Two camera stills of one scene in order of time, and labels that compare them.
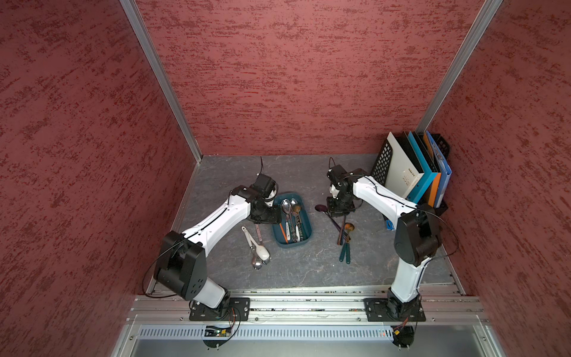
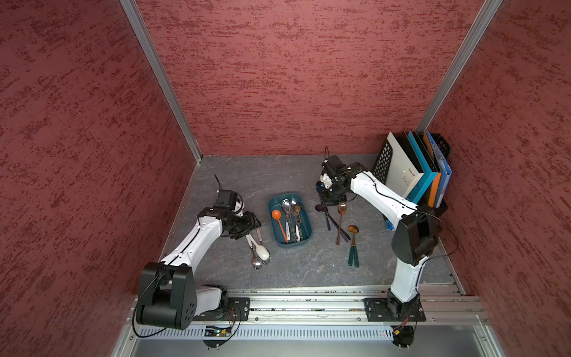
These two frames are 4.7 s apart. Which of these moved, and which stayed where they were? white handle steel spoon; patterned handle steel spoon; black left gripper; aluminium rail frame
Moved: black left gripper
Stayed: aluminium rail frame; patterned handle steel spoon; white handle steel spoon
